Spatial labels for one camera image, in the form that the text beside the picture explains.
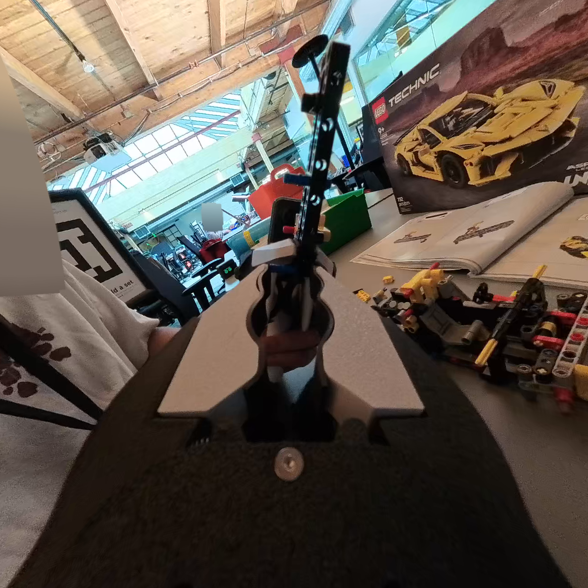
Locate partly built lego car chassis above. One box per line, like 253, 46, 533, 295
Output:
371, 263, 588, 414

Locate lego set box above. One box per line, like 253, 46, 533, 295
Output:
360, 0, 588, 216

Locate scattered yellow black lego pieces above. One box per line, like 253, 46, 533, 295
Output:
353, 275, 396, 304

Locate open instruction booklet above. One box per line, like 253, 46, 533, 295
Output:
351, 181, 588, 291

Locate black lego beam assembly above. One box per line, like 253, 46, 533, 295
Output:
269, 34, 352, 285

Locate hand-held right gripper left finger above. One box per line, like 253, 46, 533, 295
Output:
157, 266, 269, 418

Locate green plastic bin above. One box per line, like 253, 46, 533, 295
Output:
319, 188, 373, 255

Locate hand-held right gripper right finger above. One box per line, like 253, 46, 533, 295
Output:
316, 268, 425, 420

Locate red bag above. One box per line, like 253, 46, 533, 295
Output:
248, 166, 306, 221

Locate person's left hand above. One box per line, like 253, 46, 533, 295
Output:
261, 330, 321, 372

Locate framed black white marker sign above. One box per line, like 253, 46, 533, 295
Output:
50, 188, 154, 304

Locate white ceiling unit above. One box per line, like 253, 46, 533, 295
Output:
83, 133, 125, 166

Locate person's left forearm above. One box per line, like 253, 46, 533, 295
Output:
147, 326, 184, 359

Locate black lanyard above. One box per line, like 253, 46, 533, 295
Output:
0, 317, 104, 430

